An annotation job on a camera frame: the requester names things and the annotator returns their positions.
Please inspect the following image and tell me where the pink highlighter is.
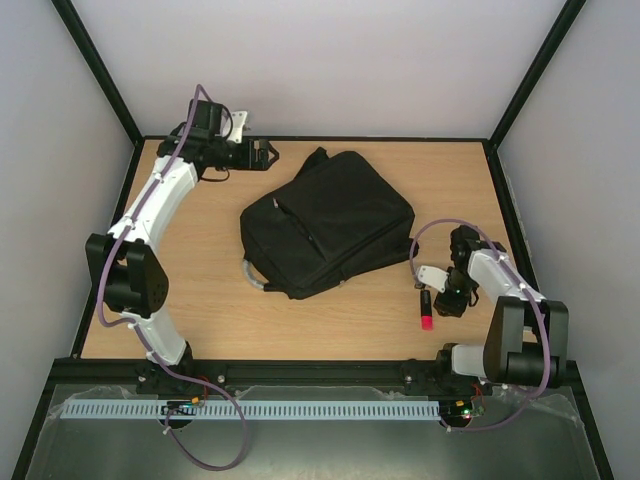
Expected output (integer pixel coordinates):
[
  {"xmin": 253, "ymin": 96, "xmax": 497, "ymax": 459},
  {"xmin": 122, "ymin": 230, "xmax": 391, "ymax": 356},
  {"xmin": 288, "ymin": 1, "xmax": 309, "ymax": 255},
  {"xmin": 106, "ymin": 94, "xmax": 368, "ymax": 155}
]
[{"xmin": 420, "ymin": 289, "xmax": 433, "ymax": 331}]

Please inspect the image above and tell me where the black student bag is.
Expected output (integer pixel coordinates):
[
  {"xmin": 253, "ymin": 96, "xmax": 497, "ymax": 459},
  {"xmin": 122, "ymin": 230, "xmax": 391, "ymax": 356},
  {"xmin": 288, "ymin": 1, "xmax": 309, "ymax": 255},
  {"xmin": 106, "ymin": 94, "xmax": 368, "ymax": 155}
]
[{"xmin": 240, "ymin": 148, "xmax": 415, "ymax": 300}]

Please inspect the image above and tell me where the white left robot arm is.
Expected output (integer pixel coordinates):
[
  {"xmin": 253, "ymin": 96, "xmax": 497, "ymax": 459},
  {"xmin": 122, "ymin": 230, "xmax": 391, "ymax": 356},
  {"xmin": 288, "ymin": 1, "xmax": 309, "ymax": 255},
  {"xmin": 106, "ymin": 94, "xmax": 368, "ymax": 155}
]
[{"xmin": 85, "ymin": 100, "xmax": 279, "ymax": 366}]

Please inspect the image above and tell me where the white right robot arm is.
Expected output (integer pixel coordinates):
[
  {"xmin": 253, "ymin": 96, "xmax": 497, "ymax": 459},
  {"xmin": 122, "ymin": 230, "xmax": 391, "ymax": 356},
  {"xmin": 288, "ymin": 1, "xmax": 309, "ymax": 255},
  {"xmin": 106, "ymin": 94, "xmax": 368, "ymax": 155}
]
[{"xmin": 433, "ymin": 225, "xmax": 569, "ymax": 392}]

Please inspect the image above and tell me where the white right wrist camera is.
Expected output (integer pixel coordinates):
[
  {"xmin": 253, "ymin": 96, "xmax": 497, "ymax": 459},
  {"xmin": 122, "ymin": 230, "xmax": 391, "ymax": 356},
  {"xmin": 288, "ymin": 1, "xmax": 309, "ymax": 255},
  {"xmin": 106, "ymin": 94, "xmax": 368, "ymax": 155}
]
[{"xmin": 416, "ymin": 265, "xmax": 449, "ymax": 293}]

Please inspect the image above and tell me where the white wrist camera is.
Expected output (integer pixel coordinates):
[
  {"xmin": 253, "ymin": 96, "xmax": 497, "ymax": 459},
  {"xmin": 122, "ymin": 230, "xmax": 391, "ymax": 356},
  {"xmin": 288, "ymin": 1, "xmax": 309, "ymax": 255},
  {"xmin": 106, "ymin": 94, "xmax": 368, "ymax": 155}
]
[
  {"xmin": 416, "ymin": 265, "xmax": 449, "ymax": 293},
  {"xmin": 225, "ymin": 110, "xmax": 249, "ymax": 144}
]

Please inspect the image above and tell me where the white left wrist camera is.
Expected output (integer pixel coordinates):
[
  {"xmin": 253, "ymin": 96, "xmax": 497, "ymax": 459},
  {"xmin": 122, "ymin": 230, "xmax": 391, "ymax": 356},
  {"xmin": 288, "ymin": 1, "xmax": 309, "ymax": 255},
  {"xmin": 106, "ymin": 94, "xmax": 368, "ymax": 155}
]
[{"xmin": 225, "ymin": 110, "xmax": 249, "ymax": 144}]

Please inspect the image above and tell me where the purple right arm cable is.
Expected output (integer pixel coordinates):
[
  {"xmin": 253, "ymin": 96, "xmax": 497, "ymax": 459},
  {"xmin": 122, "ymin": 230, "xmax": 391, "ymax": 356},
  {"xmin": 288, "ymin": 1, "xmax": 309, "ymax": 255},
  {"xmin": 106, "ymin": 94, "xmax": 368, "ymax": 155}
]
[{"xmin": 408, "ymin": 217, "xmax": 551, "ymax": 434}]

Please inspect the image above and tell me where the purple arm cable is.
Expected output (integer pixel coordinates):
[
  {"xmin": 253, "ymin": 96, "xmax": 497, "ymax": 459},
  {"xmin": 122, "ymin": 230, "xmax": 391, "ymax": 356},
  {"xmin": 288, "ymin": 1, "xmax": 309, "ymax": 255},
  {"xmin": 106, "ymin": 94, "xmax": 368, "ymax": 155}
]
[
  {"xmin": 408, "ymin": 217, "xmax": 551, "ymax": 434},
  {"xmin": 97, "ymin": 83, "xmax": 251, "ymax": 471}
]

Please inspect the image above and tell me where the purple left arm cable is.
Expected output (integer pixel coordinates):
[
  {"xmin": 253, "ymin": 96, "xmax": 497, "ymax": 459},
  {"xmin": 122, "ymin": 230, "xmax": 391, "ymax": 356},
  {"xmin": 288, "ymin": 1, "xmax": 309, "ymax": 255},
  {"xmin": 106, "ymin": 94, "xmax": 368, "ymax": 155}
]
[{"xmin": 97, "ymin": 83, "xmax": 251, "ymax": 471}]

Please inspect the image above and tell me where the black left frame post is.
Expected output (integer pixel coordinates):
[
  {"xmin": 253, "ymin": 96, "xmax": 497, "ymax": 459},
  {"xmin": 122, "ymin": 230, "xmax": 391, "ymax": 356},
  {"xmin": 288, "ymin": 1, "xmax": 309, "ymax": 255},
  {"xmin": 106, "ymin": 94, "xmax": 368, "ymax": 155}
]
[{"xmin": 51, "ymin": 0, "xmax": 143, "ymax": 145}]

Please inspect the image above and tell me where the black frame post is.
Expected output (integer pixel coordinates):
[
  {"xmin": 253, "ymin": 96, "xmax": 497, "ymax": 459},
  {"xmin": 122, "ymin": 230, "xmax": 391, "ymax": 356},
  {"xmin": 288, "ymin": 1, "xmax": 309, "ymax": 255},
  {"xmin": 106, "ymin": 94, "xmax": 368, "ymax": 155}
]
[
  {"xmin": 51, "ymin": 0, "xmax": 143, "ymax": 145},
  {"xmin": 487, "ymin": 0, "xmax": 587, "ymax": 151}
]

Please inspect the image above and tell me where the light blue cable duct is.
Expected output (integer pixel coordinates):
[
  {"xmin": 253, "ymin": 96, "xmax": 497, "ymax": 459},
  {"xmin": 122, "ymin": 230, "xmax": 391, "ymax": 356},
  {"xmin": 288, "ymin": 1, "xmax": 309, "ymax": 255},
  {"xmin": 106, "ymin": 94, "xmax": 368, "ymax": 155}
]
[{"xmin": 60, "ymin": 399, "xmax": 441, "ymax": 421}]

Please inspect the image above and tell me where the black front mounting rail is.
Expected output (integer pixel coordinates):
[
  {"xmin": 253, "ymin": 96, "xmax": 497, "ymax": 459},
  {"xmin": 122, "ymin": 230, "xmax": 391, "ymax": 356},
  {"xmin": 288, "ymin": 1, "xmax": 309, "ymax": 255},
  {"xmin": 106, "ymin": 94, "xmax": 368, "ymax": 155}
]
[{"xmin": 49, "ymin": 357, "xmax": 581, "ymax": 396}]

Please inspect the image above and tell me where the black right frame post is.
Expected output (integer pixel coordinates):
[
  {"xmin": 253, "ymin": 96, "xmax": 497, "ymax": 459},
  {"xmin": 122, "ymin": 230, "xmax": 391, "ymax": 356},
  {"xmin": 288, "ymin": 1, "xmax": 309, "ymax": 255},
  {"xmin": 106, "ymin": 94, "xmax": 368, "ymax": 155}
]
[{"xmin": 487, "ymin": 0, "xmax": 587, "ymax": 151}]

